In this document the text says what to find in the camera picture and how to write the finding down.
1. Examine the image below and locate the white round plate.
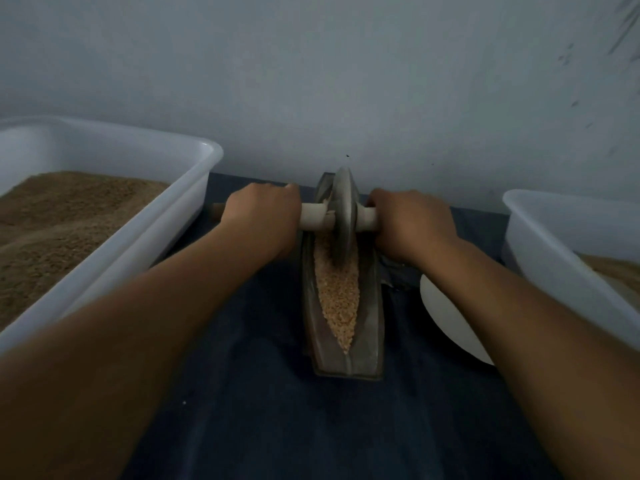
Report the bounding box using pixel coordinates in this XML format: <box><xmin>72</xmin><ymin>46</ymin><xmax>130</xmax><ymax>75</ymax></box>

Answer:
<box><xmin>419</xmin><ymin>273</ymin><xmax>495</xmax><ymax>366</ymax></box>

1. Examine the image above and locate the boat-shaped metal grinding trough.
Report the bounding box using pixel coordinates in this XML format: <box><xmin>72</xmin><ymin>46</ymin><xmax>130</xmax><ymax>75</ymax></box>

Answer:
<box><xmin>302</xmin><ymin>173</ymin><xmax>386</xmax><ymax>380</ymax></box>

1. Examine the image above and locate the person's right forearm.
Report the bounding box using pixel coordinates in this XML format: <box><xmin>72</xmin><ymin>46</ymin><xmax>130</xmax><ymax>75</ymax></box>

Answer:
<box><xmin>415</xmin><ymin>239</ymin><xmax>640</xmax><ymax>480</ymax></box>

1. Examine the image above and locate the dark blue table cloth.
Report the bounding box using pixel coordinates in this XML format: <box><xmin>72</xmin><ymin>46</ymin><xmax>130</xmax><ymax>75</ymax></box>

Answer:
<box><xmin>120</xmin><ymin>173</ymin><xmax>561</xmax><ymax>480</ymax></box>

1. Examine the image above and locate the white plastic tub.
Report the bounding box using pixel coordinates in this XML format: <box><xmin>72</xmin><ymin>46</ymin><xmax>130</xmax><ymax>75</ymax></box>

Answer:
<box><xmin>502</xmin><ymin>189</ymin><xmax>640</xmax><ymax>351</ymax></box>
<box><xmin>0</xmin><ymin>117</ymin><xmax>224</xmax><ymax>356</ymax></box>

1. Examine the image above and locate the person's left hand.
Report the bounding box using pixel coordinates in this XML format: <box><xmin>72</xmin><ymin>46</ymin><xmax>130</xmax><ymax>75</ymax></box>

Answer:
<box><xmin>220</xmin><ymin>181</ymin><xmax>303</xmax><ymax>261</ymax></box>

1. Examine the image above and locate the person's right hand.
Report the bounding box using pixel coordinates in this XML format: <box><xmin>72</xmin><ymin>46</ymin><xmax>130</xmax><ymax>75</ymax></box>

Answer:
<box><xmin>368</xmin><ymin>189</ymin><xmax>460</xmax><ymax>268</ymax></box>

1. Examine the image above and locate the person's left forearm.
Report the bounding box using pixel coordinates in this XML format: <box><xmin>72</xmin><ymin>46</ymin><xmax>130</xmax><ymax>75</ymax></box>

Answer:
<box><xmin>0</xmin><ymin>229</ymin><xmax>281</xmax><ymax>480</ymax></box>

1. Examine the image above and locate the large brown grain heap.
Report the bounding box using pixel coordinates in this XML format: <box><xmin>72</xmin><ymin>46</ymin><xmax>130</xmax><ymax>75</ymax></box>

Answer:
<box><xmin>578</xmin><ymin>253</ymin><xmax>640</xmax><ymax>296</ymax></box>
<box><xmin>0</xmin><ymin>171</ymin><xmax>171</xmax><ymax>331</ymax></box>

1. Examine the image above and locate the metal grinding wheel with handle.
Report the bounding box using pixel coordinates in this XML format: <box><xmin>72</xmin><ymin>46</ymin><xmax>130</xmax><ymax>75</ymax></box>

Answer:
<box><xmin>210</xmin><ymin>165</ymin><xmax>380</xmax><ymax>269</ymax></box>

